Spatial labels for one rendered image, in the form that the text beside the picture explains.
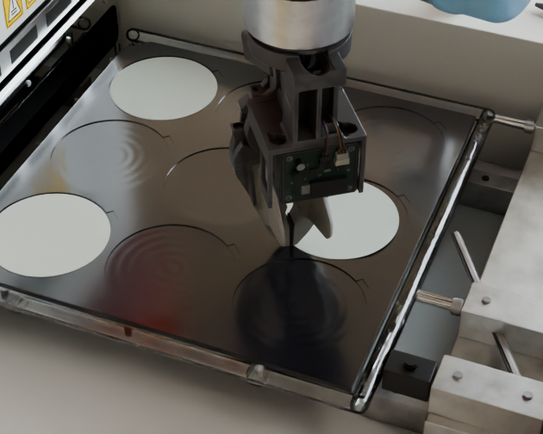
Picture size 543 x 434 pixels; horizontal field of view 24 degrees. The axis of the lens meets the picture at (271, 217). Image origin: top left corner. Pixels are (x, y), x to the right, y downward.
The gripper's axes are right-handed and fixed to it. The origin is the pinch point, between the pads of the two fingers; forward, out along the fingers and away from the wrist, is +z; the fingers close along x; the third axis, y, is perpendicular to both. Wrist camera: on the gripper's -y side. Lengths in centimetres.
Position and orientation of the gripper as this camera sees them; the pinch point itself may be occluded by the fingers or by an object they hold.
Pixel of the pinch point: (288, 225)
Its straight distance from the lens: 99.9
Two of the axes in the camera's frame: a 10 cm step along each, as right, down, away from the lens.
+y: 2.5, 6.4, -7.2
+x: 9.7, -1.7, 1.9
